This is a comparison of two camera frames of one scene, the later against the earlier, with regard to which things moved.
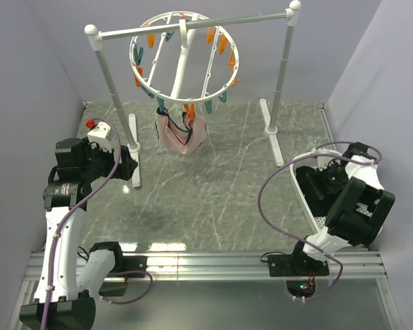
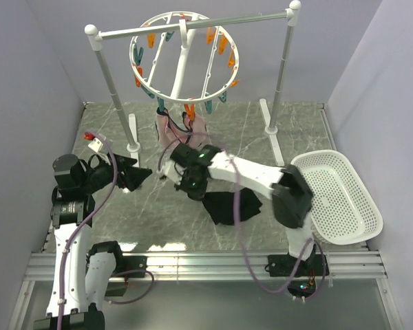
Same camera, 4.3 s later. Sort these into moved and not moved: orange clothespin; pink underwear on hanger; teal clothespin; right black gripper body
Moved: right black gripper body
Not moved: teal clothespin; orange clothespin; pink underwear on hanger
